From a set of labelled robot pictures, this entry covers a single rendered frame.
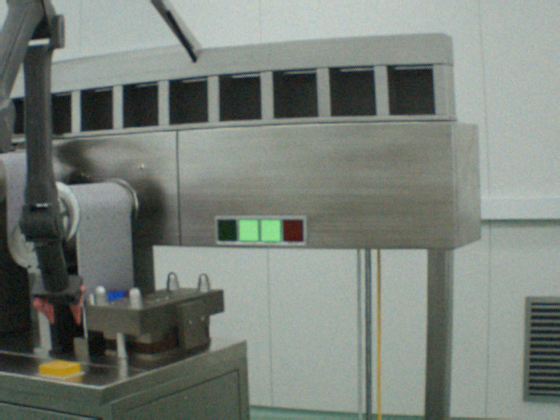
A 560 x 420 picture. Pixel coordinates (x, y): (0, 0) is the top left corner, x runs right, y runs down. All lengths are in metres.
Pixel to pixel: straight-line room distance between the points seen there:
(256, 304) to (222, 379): 2.70
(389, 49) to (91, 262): 0.89
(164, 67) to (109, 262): 0.54
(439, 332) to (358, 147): 0.52
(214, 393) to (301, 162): 0.61
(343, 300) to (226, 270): 0.66
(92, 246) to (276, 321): 2.79
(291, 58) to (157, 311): 0.69
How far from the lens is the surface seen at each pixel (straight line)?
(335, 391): 5.12
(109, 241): 2.54
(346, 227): 2.44
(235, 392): 2.61
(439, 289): 2.54
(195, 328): 2.49
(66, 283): 2.01
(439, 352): 2.57
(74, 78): 2.86
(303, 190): 2.48
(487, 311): 4.78
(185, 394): 2.39
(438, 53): 2.36
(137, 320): 2.31
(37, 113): 1.90
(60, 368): 2.19
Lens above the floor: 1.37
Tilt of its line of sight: 3 degrees down
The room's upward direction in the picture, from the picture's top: 2 degrees counter-clockwise
